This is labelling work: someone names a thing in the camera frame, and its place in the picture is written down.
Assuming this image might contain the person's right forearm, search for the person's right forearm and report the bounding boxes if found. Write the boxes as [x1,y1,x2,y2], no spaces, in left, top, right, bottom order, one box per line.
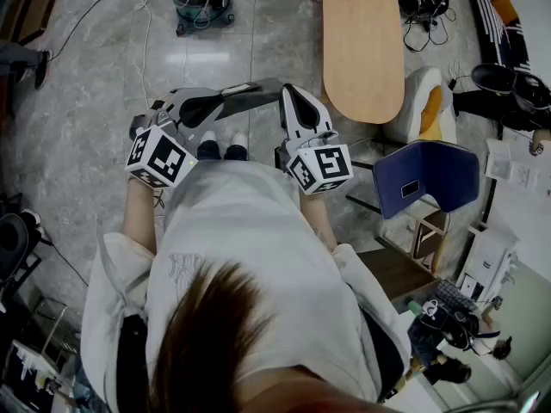
[299,189,339,251]

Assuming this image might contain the oval wooden table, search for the oval wooden table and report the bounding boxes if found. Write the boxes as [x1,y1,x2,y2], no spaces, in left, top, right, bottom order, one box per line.
[300,0,406,126]

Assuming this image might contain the orange cushion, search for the orange cushion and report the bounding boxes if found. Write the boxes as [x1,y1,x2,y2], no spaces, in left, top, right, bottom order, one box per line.
[489,0,519,24]

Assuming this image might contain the person's white shirt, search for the person's white shirt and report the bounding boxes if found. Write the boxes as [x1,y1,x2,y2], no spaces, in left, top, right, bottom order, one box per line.
[79,159,412,413]

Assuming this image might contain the white cabinet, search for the white cabinet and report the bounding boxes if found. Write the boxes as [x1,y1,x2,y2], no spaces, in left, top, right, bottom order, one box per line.
[455,225,520,305]

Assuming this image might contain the dark brown cabinet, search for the dark brown cabinet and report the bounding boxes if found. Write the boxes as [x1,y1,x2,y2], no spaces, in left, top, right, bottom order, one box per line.
[356,247,440,303]

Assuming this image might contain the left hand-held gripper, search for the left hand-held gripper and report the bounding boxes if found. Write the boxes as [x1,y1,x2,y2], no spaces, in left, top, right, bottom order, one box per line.
[125,87,228,188]

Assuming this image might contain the person's dark jeans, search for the person's dark jeans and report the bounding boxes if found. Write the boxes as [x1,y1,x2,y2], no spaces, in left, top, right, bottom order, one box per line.
[196,139,249,163]

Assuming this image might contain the black office chair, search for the black office chair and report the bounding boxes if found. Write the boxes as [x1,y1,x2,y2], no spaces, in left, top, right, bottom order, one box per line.
[0,211,46,305]

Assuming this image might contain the blue chair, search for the blue chair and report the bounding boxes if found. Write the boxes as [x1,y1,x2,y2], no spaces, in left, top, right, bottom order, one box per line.
[346,140,481,221]

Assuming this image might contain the small wooden stool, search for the small wooden stool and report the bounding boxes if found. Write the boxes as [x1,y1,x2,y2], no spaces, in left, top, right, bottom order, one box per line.
[411,207,451,274]

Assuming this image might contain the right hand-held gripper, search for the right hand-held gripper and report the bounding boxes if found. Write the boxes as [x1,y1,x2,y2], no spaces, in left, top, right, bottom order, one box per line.
[275,83,354,196]

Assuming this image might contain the black white striped mat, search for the black white striped mat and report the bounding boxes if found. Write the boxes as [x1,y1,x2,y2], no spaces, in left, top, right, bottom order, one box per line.
[471,0,534,76]

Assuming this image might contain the white yellow cushioned seat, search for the white yellow cushioned seat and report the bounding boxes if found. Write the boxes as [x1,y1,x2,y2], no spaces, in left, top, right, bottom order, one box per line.
[384,65,458,145]

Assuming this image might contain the person's left forearm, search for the person's left forearm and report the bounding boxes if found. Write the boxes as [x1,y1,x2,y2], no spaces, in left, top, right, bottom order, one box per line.
[121,174,157,256]

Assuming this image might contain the thin black cable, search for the thin black cable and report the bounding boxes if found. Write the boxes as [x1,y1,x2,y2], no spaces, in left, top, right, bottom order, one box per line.
[47,0,135,63]

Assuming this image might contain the white power cable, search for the white power cable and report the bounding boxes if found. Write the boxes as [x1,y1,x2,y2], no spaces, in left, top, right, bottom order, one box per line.
[133,0,157,111]

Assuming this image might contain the white open booklet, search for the white open booklet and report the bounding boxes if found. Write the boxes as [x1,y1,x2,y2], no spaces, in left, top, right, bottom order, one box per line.
[485,138,544,194]

